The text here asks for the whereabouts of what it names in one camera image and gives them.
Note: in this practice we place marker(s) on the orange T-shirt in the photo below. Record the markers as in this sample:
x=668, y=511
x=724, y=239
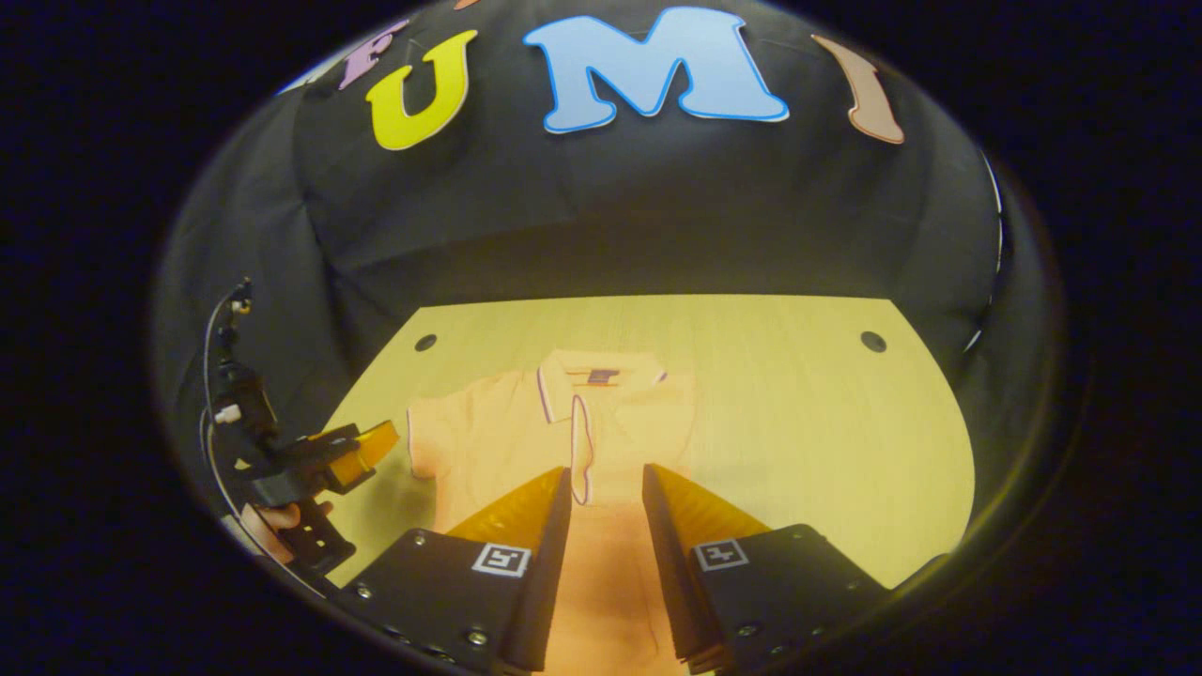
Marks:
x=488, y=441

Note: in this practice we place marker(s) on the black table grommet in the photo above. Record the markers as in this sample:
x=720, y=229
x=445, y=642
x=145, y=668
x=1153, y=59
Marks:
x=873, y=341
x=425, y=342

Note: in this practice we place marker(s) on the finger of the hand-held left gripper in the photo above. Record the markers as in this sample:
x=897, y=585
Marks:
x=368, y=455
x=319, y=451

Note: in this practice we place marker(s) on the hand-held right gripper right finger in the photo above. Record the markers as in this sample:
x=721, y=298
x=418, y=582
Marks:
x=669, y=563

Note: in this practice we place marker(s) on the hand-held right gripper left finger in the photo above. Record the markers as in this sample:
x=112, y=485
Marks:
x=549, y=563

